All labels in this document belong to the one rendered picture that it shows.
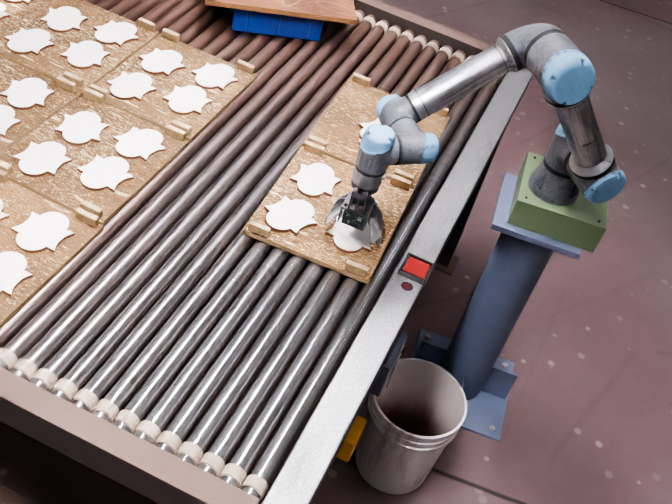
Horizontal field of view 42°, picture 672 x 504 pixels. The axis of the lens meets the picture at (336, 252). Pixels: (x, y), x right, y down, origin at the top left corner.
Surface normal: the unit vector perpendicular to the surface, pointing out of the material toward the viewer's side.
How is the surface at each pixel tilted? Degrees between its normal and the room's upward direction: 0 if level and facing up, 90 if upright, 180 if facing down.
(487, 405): 0
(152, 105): 0
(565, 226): 90
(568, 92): 82
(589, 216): 2
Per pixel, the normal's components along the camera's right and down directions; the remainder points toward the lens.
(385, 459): -0.55, 0.55
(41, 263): 0.19, -0.70
